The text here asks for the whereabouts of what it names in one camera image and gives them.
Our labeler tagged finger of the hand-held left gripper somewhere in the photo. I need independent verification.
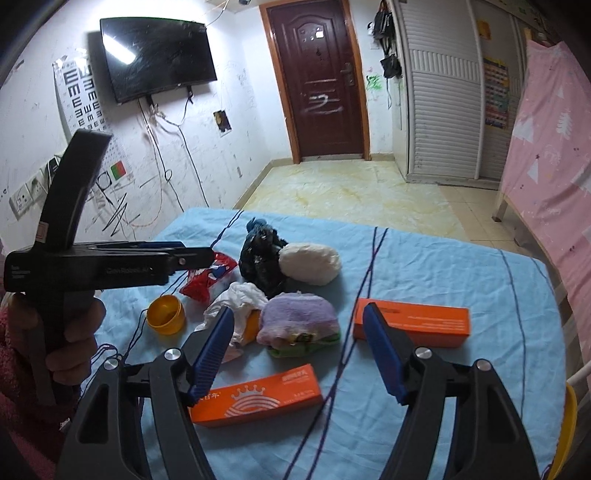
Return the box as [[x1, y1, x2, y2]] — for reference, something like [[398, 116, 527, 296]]
[[73, 240, 186, 254], [156, 247, 217, 274]]

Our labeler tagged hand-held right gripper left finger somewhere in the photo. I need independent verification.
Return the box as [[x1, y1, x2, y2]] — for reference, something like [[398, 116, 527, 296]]
[[55, 305, 236, 480]]

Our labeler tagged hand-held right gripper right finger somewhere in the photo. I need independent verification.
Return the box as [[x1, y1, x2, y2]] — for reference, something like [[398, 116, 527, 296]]
[[362, 300, 541, 480]]

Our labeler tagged red snack packet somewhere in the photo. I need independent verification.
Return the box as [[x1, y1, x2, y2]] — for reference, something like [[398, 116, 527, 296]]
[[179, 251, 239, 304]]

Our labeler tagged small orange packet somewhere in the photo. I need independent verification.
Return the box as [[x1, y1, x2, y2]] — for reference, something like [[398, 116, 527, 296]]
[[244, 311, 262, 345]]

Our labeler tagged plain orange box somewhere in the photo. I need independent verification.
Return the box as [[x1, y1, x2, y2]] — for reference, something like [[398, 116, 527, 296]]
[[353, 298, 472, 350]]

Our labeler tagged small yellow bowl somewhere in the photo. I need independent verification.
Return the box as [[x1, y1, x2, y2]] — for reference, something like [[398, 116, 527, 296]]
[[147, 295, 187, 336]]

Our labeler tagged orange box crown print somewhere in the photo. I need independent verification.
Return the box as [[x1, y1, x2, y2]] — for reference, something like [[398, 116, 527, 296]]
[[189, 364, 323, 428]]

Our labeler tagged dark blue cloth bundle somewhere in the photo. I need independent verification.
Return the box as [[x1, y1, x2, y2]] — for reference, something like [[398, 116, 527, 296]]
[[239, 217, 290, 297]]

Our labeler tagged green cloth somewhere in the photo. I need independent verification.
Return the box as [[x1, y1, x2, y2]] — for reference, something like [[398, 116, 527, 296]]
[[270, 331, 343, 360]]

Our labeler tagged purple towel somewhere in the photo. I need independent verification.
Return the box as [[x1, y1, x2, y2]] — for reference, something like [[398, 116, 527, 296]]
[[257, 292, 341, 348]]

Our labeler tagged white cloth bundle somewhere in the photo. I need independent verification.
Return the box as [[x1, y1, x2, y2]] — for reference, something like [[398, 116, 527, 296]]
[[278, 242, 343, 287]]

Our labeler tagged yellow bin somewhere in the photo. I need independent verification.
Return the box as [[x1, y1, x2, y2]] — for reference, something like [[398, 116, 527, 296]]
[[547, 383, 579, 480]]

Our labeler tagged person's left hand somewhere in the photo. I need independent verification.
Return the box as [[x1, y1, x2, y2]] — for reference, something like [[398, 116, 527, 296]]
[[9, 295, 107, 371]]

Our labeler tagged light blue striped sheet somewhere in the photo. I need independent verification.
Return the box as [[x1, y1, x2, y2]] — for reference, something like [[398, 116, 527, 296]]
[[88, 208, 570, 480]]

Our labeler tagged white eye chart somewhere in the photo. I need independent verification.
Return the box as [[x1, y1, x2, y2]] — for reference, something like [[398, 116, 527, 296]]
[[52, 59, 134, 190]]

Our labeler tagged dark brown door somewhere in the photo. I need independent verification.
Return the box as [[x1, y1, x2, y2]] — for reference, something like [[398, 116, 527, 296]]
[[259, 0, 373, 163]]

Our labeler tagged white louvered wardrobe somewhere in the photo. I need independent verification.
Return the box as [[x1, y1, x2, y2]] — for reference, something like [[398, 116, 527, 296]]
[[397, 0, 527, 191]]

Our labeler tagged black hanging bag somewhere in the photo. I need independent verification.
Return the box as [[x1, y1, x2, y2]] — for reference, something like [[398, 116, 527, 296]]
[[372, 0, 396, 48], [380, 54, 403, 79]]

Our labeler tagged pink printed curtain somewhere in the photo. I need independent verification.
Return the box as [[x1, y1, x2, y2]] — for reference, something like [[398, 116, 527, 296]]
[[499, 39, 591, 334]]

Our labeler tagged colourful grid poster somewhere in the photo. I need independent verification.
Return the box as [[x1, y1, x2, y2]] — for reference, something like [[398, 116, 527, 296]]
[[482, 55, 511, 131]]

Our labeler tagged white wall socket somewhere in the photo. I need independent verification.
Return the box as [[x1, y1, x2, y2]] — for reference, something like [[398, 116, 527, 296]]
[[9, 178, 47, 219]]

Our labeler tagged white cable bundle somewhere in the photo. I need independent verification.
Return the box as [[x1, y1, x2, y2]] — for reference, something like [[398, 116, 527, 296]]
[[139, 99, 185, 134]]

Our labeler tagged black wall television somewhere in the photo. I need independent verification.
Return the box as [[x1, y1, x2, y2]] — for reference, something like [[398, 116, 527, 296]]
[[100, 17, 218, 105]]

